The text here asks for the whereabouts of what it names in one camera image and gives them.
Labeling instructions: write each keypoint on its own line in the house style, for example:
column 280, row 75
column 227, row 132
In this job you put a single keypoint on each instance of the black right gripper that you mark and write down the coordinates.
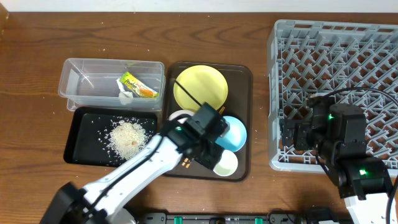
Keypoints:
column 287, row 130

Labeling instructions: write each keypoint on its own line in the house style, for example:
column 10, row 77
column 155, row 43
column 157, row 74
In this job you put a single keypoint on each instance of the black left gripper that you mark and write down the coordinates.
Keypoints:
column 212, row 163

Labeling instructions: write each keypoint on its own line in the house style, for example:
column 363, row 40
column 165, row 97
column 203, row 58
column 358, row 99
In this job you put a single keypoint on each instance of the small white cup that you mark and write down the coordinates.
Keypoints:
column 227, row 165

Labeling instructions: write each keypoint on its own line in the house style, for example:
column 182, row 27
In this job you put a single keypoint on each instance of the white pink rice bowl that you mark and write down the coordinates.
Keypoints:
column 179, row 113

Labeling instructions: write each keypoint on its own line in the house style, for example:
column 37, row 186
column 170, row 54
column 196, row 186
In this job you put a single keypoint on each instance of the green snack wrapper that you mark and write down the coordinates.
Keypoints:
column 137, row 86

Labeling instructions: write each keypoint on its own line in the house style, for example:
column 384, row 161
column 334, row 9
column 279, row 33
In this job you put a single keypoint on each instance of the white tissue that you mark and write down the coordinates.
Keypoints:
column 125, row 97

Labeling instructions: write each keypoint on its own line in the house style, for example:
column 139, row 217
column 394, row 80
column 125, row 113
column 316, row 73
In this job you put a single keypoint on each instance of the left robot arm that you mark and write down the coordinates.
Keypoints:
column 191, row 137

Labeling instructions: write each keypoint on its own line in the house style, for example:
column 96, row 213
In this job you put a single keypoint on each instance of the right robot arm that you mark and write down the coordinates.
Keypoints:
column 337, row 134

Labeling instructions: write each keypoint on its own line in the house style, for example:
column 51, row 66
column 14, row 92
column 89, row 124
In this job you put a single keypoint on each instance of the grey dishwasher rack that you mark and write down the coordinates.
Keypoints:
column 356, row 63

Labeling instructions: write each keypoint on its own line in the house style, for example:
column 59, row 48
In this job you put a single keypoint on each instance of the blue bowl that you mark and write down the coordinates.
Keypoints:
column 235, row 137

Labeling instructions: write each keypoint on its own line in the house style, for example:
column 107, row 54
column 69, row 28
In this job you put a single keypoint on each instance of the brown serving tray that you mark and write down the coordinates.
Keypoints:
column 239, row 105

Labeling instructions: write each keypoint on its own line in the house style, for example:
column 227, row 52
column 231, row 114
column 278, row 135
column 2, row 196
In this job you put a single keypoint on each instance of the yellow plate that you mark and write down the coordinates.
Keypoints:
column 205, row 84

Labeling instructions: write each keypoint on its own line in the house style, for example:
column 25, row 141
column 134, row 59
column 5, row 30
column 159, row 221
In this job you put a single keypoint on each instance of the pile of rice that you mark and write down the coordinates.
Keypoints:
column 125, row 138

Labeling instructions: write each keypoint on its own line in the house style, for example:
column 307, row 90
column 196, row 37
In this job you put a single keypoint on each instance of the black tray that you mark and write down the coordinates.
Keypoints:
column 89, row 139

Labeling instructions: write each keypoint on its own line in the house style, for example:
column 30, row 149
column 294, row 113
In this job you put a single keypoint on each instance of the clear plastic bin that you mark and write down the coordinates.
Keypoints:
column 92, row 82

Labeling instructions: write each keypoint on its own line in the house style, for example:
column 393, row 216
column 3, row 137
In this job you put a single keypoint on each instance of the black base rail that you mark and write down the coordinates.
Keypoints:
column 274, row 217

